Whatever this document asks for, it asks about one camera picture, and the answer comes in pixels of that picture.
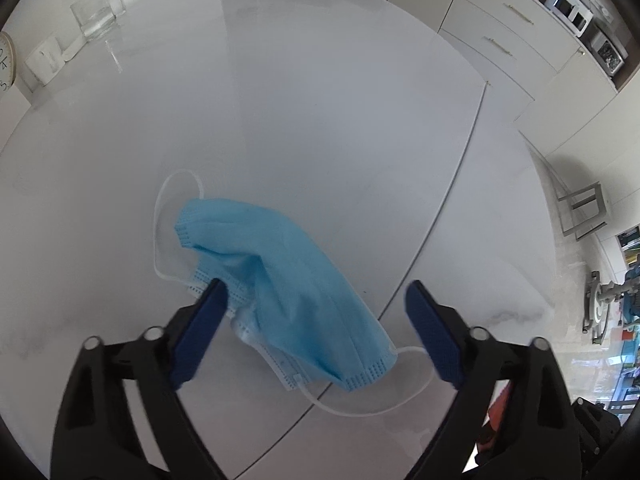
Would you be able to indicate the grey stand with round base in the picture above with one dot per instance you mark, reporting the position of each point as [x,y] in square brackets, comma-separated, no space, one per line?
[597,310]

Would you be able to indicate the white drawer cabinet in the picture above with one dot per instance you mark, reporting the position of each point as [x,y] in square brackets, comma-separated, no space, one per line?
[505,35]

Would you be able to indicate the white wall clock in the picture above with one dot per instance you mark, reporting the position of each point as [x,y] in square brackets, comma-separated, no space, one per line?
[6,62]

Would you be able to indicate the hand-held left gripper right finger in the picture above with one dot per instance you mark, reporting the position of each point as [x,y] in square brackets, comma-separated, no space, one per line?
[435,330]

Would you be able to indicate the silver kitchen appliance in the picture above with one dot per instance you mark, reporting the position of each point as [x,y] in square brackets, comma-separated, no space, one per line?
[609,50]

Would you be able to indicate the grey metal stool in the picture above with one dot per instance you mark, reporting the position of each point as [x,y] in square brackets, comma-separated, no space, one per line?
[585,210]

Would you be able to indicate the white tall cabinet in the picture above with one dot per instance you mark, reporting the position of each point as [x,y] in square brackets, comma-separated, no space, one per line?
[575,115]

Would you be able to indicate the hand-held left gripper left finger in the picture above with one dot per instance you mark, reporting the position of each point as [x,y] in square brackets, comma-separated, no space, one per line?
[200,330]

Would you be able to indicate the blue face mask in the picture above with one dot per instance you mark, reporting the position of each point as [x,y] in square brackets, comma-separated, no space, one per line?
[290,285]

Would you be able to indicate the open shelf unit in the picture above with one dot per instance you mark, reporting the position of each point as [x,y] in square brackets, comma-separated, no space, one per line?
[629,242]

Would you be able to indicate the white toaster oven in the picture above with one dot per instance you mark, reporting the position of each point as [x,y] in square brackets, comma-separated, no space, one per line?
[570,7]

